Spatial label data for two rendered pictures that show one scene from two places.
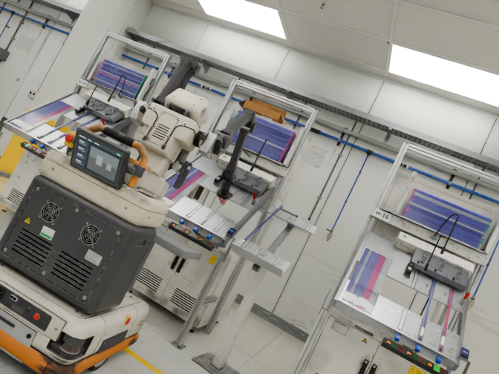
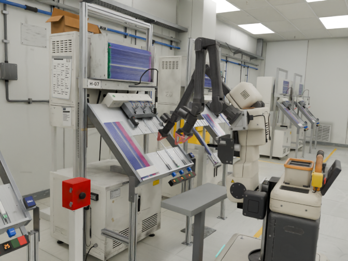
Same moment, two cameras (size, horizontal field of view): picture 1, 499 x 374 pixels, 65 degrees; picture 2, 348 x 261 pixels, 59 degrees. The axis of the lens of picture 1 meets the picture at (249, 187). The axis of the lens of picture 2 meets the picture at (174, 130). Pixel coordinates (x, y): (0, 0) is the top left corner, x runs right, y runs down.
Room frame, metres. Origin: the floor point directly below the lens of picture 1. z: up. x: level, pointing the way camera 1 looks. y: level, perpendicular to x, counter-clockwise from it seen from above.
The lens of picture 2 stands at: (2.07, 2.48, 1.30)
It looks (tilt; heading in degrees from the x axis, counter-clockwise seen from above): 7 degrees down; 284
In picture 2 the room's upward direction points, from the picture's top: 2 degrees clockwise
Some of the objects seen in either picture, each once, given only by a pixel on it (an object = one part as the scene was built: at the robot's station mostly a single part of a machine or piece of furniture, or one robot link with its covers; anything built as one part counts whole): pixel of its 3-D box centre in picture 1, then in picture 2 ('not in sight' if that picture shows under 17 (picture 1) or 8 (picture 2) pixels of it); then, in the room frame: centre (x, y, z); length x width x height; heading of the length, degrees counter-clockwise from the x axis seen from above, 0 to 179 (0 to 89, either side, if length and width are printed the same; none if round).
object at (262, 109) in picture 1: (272, 113); (91, 27); (3.42, 0.10, 1.82); 0.68 x 0.30 x 0.20; 71
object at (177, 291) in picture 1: (191, 271); (108, 204); (3.24, 0.11, 0.31); 0.70 x 0.65 x 0.62; 71
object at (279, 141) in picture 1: (260, 137); (126, 63); (3.11, 0.10, 1.52); 0.51 x 0.13 x 0.27; 71
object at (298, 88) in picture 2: not in sight; (291, 111); (1.15, -5.99, 0.95); 1.36 x 0.82 x 1.90; 161
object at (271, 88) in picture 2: not in sight; (274, 113); (1.64, -4.62, 0.95); 1.36 x 0.82 x 1.90; 161
